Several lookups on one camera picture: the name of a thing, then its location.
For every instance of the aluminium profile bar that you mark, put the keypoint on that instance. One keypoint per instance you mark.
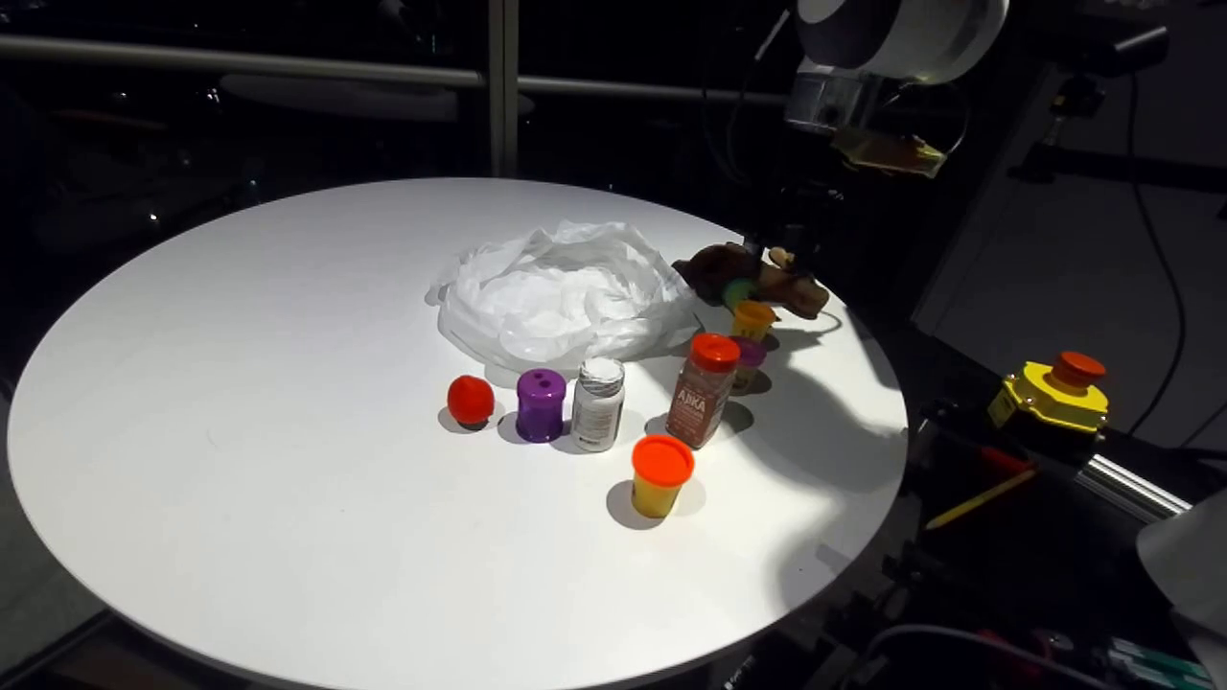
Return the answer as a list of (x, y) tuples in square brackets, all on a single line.
[(1133, 483)]

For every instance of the brown plush toy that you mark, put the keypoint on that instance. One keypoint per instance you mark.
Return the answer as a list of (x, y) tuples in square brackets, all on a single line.
[(714, 271)]

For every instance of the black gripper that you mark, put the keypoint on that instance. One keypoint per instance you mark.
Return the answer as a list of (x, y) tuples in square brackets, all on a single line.
[(825, 194)]

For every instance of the purple plastic cup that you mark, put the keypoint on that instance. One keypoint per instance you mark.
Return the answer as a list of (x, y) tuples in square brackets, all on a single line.
[(540, 409)]

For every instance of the yellow pencil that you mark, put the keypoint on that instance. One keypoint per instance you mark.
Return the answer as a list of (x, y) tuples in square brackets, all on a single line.
[(984, 498)]

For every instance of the red lid spice jar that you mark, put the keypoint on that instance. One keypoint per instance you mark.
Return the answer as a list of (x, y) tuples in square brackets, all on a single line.
[(703, 389)]

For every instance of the orange lid dough tub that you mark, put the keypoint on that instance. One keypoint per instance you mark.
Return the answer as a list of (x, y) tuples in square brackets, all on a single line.
[(662, 478)]

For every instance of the magenta lid dough tub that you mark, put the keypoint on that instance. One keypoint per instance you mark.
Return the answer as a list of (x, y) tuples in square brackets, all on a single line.
[(749, 346)]

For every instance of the white plastic bag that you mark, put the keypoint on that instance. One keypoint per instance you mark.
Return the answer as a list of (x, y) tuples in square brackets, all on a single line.
[(548, 301)]

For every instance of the yellow lid dough tub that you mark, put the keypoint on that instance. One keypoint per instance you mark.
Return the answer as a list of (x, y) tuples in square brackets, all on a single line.
[(753, 315)]

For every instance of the green lid dough tub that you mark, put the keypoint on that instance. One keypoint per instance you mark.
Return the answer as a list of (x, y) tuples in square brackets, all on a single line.
[(739, 294)]

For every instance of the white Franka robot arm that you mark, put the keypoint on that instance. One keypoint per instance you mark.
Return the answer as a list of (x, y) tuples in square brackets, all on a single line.
[(915, 32)]

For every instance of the yellow red emergency stop button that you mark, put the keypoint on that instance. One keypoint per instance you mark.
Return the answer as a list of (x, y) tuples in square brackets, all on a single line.
[(1057, 389)]

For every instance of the metal railing bar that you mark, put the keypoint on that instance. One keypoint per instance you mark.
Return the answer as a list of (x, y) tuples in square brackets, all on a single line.
[(253, 62)]

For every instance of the white lid pill bottle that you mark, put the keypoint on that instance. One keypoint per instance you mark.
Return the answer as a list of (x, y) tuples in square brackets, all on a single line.
[(600, 402)]

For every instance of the red toy tomato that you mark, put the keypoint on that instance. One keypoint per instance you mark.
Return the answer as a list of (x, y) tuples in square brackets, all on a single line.
[(468, 401)]

